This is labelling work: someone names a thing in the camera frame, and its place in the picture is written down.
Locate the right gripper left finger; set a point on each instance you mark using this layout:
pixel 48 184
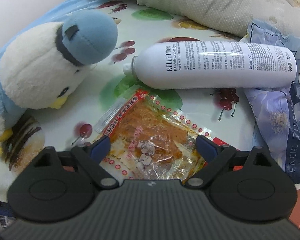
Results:
pixel 89 159

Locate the white spray bottle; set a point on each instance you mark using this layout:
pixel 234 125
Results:
pixel 213 64

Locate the fruit print tablecloth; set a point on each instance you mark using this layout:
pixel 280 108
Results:
pixel 138 28

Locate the white blue plush penguin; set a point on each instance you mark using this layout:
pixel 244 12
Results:
pixel 42 66

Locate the blue facial tissue pack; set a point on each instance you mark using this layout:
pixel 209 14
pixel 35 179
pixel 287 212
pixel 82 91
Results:
pixel 277 111

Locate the orange spicy strip snack packet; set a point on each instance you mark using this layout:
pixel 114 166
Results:
pixel 150 139

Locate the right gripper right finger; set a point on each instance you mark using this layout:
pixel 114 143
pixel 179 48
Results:
pixel 216 157

